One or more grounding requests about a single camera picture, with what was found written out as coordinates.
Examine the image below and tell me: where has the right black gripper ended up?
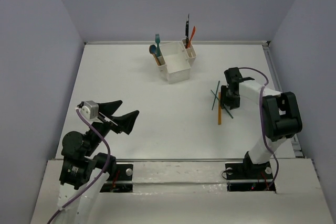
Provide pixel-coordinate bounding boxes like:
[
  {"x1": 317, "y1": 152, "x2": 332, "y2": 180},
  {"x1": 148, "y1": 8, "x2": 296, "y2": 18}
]
[{"x1": 220, "y1": 84, "x2": 241, "y2": 109}]

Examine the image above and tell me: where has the teal chopstick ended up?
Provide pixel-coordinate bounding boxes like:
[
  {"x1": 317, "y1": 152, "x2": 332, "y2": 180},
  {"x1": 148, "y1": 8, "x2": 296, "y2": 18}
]
[
  {"x1": 221, "y1": 105, "x2": 234, "y2": 119},
  {"x1": 211, "y1": 80, "x2": 220, "y2": 110}
]

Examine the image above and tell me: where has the orange chopstick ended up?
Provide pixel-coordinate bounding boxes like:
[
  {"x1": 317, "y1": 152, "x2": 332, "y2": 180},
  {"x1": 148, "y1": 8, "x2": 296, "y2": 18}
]
[{"x1": 217, "y1": 92, "x2": 222, "y2": 125}]

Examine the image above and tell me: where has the orange plastic knife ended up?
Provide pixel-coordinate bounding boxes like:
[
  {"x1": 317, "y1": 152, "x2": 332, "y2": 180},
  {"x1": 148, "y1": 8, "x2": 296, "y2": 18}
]
[{"x1": 186, "y1": 26, "x2": 196, "y2": 49}]

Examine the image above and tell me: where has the blue plastic spoon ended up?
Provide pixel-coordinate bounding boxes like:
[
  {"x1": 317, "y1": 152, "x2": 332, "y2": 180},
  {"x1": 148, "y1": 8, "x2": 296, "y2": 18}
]
[{"x1": 149, "y1": 45, "x2": 156, "y2": 57}]

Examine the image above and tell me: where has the metal table knife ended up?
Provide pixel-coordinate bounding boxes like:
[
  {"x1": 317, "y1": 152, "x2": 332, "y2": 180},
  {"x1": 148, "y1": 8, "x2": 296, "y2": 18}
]
[{"x1": 185, "y1": 14, "x2": 190, "y2": 49}]

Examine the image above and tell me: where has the teal plastic fork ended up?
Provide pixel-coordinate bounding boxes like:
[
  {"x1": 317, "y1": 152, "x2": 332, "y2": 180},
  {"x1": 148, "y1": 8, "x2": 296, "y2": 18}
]
[{"x1": 155, "y1": 34, "x2": 161, "y2": 57}]

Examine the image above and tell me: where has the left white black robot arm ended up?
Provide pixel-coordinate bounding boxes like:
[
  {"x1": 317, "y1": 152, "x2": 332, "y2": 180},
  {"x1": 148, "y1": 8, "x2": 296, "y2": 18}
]
[{"x1": 49, "y1": 100, "x2": 140, "y2": 223}]

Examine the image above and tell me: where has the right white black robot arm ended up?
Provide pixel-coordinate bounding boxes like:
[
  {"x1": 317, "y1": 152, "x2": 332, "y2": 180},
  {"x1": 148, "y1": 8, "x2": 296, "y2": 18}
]
[{"x1": 220, "y1": 67, "x2": 302, "y2": 180}]

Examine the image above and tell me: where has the white utensil caddy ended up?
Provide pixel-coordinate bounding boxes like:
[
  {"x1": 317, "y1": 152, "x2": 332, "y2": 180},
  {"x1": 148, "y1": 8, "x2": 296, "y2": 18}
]
[{"x1": 157, "y1": 39, "x2": 197, "y2": 84}]

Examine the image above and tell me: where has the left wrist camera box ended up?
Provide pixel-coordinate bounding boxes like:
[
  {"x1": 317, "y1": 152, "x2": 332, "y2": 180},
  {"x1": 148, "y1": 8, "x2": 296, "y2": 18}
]
[{"x1": 76, "y1": 100, "x2": 99, "y2": 122}]

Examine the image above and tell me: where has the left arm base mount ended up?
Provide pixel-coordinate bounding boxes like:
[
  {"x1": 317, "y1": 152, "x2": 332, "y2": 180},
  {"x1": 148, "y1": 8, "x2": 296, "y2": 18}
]
[{"x1": 100, "y1": 163, "x2": 133, "y2": 193}]

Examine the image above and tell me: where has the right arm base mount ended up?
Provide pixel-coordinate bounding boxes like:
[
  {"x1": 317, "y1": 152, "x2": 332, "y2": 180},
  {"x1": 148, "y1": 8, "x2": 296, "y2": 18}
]
[{"x1": 221, "y1": 162, "x2": 276, "y2": 192}]

